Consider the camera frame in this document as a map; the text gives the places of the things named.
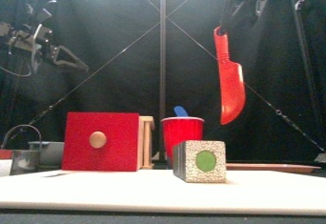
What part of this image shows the light blue bowl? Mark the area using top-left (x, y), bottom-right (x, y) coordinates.
top-left (27, 140), bottom-right (67, 169)

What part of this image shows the small metal pot with handle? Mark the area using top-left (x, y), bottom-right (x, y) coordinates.
top-left (0, 124), bottom-right (43, 175)

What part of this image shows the diagonal steel wire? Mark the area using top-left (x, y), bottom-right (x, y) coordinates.
top-left (123, 0), bottom-right (326, 154)
top-left (27, 0), bottom-right (205, 126)

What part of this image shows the toy nigiri sushi piece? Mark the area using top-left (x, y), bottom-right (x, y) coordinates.
top-left (0, 149), bottom-right (14, 178)

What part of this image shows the red-fronted wooden drawer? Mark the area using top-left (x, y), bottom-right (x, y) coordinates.
top-left (62, 112), bottom-right (145, 173)

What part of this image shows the brown flat plate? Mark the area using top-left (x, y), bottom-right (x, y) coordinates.
top-left (226, 162), bottom-right (322, 174)

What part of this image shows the grey left arm cable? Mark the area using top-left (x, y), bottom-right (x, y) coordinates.
top-left (30, 23), bottom-right (44, 73)

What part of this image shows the wooden box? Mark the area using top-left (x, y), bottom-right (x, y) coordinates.
top-left (139, 115), bottom-right (157, 171)

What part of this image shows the blue stick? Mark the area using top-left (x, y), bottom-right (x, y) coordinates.
top-left (173, 105), bottom-right (190, 118)

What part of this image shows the grey vertical frame pole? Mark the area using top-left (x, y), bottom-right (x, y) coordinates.
top-left (158, 0), bottom-right (169, 163)

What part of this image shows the white cutting board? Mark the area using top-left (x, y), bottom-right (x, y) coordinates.
top-left (0, 169), bottom-right (326, 216)

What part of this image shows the toy sushi roll block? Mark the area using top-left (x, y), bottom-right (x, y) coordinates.
top-left (173, 139), bottom-right (229, 184)

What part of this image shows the red plastic toy knife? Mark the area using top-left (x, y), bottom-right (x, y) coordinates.
top-left (213, 26), bottom-right (247, 126)

